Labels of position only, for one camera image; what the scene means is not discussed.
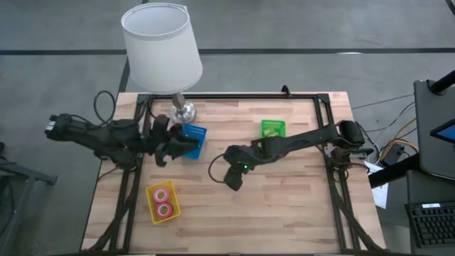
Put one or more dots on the grey metal stand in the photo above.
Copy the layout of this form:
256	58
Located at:
32	176

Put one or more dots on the black keyboard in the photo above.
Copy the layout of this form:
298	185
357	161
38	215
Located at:
433	224

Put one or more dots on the green plastic basket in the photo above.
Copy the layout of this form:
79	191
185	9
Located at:
281	125

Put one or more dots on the grey desk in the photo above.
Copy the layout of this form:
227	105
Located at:
416	192

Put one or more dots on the black pole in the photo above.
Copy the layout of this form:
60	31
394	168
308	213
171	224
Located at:
444	83

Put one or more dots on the green staple box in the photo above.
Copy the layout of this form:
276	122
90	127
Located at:
273	135
269	130

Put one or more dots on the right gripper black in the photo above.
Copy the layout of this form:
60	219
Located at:
238	160

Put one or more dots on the pink tape roll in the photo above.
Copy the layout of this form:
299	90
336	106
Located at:
155	195

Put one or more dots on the tablet with blue screen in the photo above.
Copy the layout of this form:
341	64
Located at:
446	133

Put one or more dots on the yellow plastic basket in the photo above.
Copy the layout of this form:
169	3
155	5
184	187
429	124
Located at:
173	197

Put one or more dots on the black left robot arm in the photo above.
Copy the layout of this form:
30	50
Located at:
99	137

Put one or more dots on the silver lamp with white shade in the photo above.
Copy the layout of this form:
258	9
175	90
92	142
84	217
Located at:
160	53

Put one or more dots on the blue plastic basket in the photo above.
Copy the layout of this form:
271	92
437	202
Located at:
199	131

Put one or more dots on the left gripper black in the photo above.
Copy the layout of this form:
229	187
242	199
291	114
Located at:
160	142

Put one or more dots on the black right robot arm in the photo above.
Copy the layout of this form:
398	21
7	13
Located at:
305	137

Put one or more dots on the grey equipment cart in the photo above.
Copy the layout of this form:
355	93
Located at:
426	142

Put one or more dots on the red tape roll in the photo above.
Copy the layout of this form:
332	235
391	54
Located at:
158	210

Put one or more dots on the black metal table frame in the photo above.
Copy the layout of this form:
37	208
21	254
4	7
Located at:
231	96

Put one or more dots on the black clamp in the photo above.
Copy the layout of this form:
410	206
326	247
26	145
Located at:
286	91

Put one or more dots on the black cart bar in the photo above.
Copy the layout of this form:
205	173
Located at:
391	174

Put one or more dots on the white paper sheet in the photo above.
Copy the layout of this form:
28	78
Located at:
380	195

